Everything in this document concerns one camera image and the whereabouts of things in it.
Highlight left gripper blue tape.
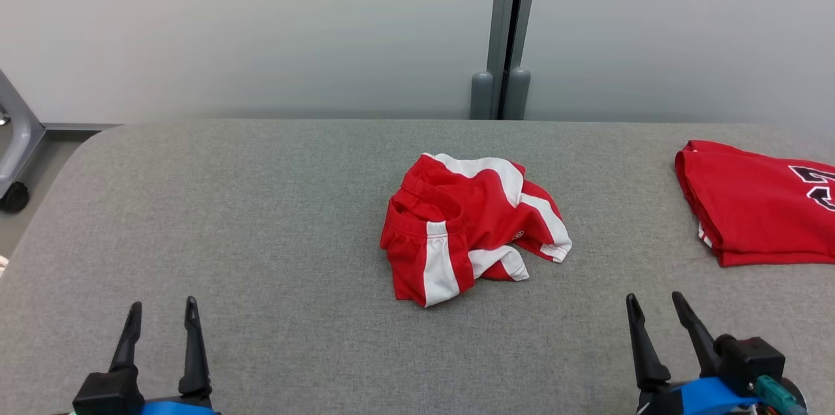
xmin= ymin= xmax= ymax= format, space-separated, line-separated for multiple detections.
xmin=110 ymin=296 xmax=219 ymax=415

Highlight right gripper blue tape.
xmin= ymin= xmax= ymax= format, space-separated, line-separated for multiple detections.
xmin=626 ymin=291 xmax=761 ymax=415

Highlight red jersey with number print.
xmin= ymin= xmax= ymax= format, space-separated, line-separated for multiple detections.
xmin=674 ymin=140 xmax=835 ymax=268

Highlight red and white shorts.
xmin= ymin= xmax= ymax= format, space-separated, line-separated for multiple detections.
xmin=380 ymin=153 xmax=573 ymax=308

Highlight teal cable connector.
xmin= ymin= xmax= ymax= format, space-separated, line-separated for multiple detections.
xmin=755 ymin=376 xmax=800 ymax=415

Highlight grey metal frame with caster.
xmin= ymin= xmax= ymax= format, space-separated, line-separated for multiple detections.
xmin=0 ymin=69 xmax=121 ymax=213

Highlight grey partition post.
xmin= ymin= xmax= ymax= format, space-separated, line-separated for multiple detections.
xmin=470 ymin=0 xmax=542 ymax=121

